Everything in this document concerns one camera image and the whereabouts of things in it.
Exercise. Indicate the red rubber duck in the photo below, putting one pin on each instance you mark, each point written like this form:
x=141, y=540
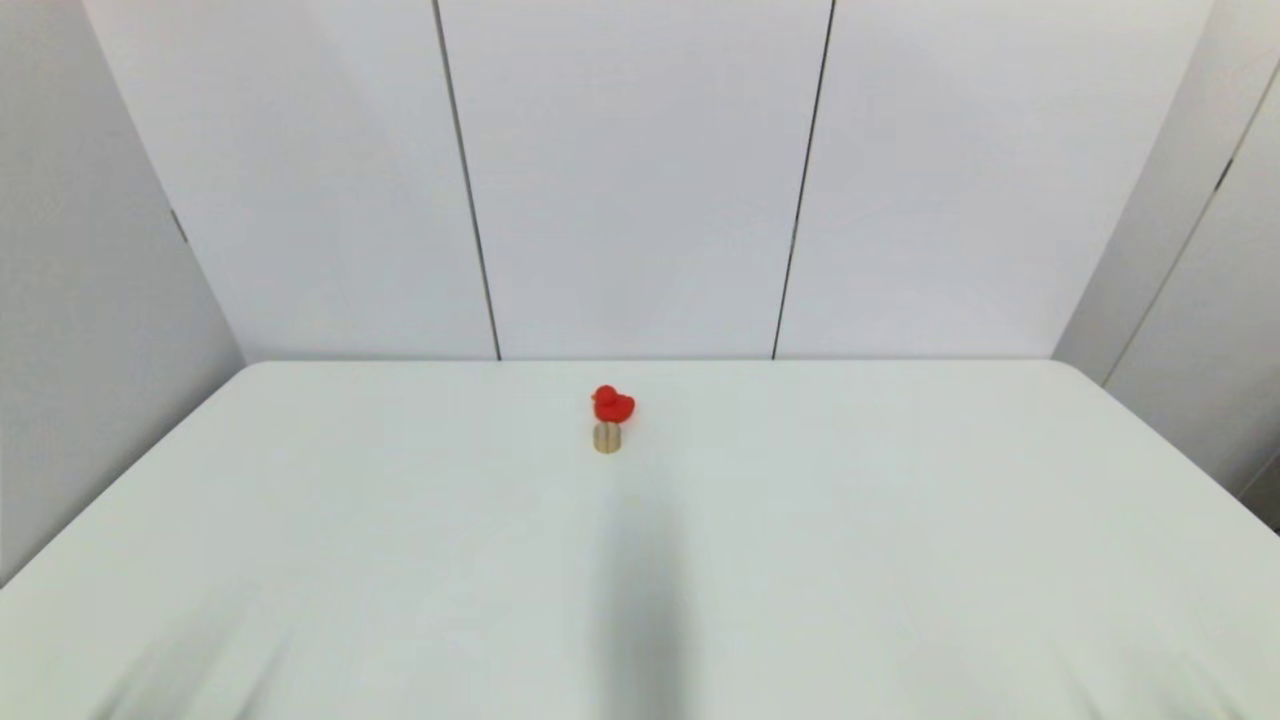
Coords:
x=611, y=404

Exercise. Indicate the small wooden cylinder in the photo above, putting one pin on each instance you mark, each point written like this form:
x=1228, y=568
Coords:
x=607, y=440

